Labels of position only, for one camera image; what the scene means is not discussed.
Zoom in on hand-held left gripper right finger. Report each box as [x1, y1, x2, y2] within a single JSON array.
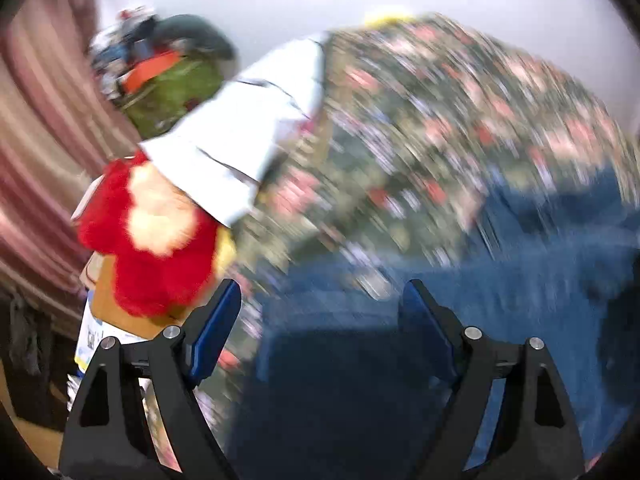
[[397, 279, 586, 480]]

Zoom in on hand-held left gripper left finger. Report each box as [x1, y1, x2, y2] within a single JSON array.
[[59, 279, 243, 480]]

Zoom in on blue jeans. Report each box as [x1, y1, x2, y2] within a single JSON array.
[[225, 167, 640, 480]]

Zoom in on pile of clothes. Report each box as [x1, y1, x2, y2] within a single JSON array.
[[87, 6, 161, 96]]

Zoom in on red plush toy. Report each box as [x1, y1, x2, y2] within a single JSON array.
[[77, 152, 238, 318]]

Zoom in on brown cardboard box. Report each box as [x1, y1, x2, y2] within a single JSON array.
[[80, 250, 196, 341]]

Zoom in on white printed carton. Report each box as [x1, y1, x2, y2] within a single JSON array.
[[67, 305, 161, 411]]

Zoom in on white cloth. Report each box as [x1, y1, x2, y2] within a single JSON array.
[[140, 32, 328, 228]]

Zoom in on dark floral blanket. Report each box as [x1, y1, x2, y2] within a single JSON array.
[[235, 12, 633, 311]]

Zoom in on green orange bag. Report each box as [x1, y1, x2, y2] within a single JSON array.
[[120, 57, 226, 138]]

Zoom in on red gold striped curtain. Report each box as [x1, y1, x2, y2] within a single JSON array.
[[0, 0, 143, 336]]

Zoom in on orange box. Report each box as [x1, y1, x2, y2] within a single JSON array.
[[122, 50, 181, 91]]

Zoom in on grey plush pillow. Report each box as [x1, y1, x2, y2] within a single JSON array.
[[155, 14, 238, 61]]

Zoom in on yellow fleece blanket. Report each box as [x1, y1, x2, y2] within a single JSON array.
[[362, 7, 416, 28]]

